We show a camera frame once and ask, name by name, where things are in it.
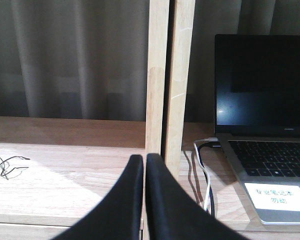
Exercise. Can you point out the white left laptop sticker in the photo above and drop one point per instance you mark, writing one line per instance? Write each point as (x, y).
(274, 196)

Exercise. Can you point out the silver laptop computer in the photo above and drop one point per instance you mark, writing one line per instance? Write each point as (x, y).
(257, 112)

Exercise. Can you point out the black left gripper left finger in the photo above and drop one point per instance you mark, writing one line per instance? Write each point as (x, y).
(118, 215)

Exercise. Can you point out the grey curtain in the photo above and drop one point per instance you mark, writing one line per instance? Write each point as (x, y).
(87, 59)

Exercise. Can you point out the wooden shelf post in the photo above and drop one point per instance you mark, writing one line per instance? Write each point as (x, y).
(170, 30)

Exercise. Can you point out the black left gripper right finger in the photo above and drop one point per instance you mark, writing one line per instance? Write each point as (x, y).
(172, 214)

